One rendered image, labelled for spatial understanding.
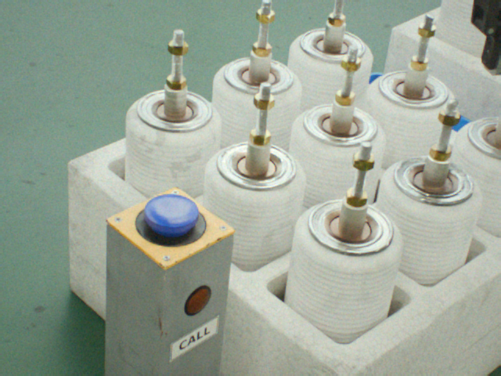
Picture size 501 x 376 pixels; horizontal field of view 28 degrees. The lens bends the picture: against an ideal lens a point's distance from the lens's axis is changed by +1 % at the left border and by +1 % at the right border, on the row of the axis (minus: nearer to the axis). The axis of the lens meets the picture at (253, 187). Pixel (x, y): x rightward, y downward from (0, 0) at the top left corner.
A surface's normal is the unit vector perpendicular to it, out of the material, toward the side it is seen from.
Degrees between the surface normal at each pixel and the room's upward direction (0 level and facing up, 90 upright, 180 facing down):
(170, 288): 90
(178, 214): 0
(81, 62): 0
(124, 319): 90
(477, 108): 90
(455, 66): 90
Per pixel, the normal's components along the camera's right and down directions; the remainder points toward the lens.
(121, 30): 0.09, -0.80
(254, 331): -0.72, 0.36
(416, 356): 0.70, 0.48
